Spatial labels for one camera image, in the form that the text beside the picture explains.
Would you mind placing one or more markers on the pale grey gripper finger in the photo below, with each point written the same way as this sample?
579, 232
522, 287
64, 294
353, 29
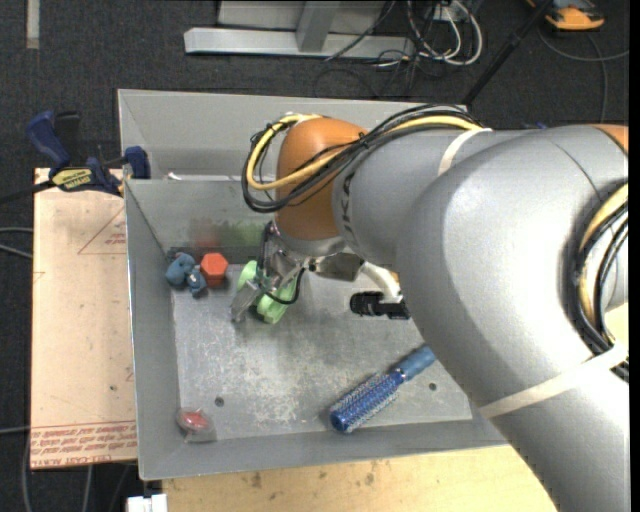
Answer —
243, 302

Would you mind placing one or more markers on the light green toy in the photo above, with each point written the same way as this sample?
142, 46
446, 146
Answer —
272, 311

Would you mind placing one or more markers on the red hexagonal block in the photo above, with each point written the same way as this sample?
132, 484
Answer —
214, 267

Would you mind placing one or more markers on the blue toy elephant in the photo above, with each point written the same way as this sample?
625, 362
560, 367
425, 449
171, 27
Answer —
179, 270

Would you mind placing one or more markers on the grey metal bin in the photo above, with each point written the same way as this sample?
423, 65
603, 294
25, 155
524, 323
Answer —
280, 370

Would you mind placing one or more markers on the red disc in clear packet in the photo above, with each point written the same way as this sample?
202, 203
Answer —
192, 421

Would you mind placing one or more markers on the blue hairbrush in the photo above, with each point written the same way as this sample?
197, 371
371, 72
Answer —
367, 397

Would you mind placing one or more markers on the brown cardboard board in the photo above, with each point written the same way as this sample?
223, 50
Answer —
80, 320

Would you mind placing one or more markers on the black cylinder on white bracket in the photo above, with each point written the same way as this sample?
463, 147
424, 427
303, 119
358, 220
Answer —
370, 303

